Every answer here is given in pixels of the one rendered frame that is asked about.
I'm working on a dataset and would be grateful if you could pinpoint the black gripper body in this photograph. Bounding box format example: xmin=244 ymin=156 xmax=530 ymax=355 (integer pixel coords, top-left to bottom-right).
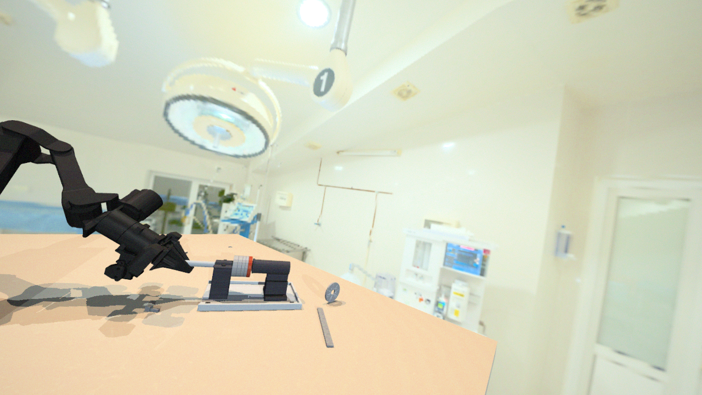
xmin=116 ymin=222 xmax=182 ymax=277

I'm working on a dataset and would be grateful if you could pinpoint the grey flat bar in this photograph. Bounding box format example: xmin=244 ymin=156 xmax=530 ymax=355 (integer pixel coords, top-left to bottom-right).
xmin=317 ymin=307 xmax=333 ymax=347

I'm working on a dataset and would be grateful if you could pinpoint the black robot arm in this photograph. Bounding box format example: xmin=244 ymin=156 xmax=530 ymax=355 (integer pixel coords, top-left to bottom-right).
xmin=0 ymin=120 xmax=163 ymax=281

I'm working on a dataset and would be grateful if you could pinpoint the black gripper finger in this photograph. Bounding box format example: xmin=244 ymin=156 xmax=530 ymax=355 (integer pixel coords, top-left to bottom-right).
xmin=149 ymin=245 xmax=192 ymax=273
xmin=173 ymin=241 xmax=189 ymax=260

